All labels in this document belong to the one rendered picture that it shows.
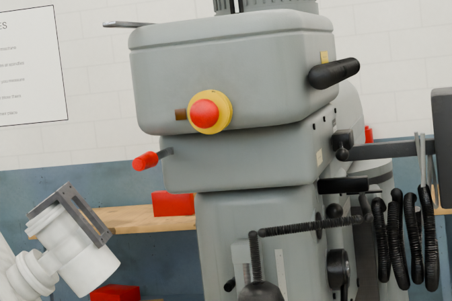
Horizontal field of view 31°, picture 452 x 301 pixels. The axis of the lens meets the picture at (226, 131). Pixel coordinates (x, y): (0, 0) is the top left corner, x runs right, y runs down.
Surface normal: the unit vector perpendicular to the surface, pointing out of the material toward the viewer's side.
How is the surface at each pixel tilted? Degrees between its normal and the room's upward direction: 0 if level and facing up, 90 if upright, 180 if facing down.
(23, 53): 90
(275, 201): 83
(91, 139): 90
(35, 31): 90
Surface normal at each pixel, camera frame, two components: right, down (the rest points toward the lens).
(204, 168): -0.24, 0.11
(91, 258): 0.40, -0.20
